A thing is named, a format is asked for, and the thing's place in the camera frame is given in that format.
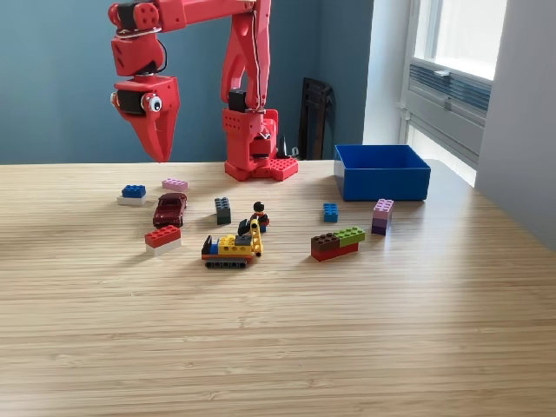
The white window frame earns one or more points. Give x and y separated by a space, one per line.
423 30

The black chair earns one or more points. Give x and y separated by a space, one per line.
317 117

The black clamp behind base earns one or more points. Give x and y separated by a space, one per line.
284 147

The toy figure with red shirt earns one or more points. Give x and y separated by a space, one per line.
259 213

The brown green red brick stack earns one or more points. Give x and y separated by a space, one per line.
334 245

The small yellow toy digger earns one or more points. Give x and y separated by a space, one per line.
230 248

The dark grey brick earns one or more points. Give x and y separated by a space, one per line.
223 212

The small blue brick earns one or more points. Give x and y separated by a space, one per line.
331 213

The blue on white brick stack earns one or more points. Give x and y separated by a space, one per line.
132 192

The red on white brick stack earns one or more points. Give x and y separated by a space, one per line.
163 238

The pink and purple brick stack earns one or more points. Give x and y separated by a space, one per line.
382 217

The grey window vent unit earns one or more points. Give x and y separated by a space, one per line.
447 102

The dark red toy car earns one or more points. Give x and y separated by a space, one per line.
168 210

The blue plastic bin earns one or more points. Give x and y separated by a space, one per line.
382 184

